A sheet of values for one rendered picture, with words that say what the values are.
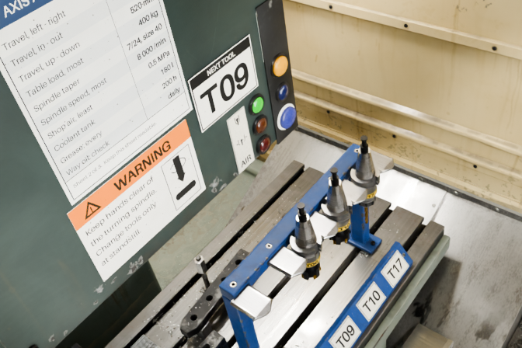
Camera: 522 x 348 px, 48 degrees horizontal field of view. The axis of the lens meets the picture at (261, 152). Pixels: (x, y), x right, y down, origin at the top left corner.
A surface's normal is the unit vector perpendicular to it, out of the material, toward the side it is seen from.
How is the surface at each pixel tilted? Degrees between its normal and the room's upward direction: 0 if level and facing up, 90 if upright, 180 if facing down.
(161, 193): 90
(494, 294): 24
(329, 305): 0
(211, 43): 90
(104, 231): 90
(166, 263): 0
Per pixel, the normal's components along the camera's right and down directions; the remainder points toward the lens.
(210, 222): -0.14, -0.73
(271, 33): 0.77, 0.35
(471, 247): -0.38, -0.43
